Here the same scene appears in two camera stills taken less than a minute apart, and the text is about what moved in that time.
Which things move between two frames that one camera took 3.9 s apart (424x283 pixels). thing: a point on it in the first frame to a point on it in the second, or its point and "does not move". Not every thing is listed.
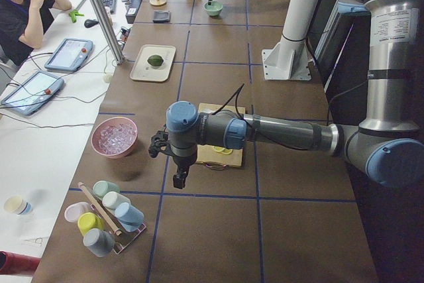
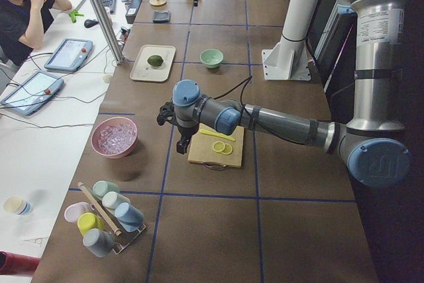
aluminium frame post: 101,14 does not move
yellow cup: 89,221 does not move
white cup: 111,199 does not move
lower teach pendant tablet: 30,95 does not move
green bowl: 214,9 to 211,57
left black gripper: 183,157 to 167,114
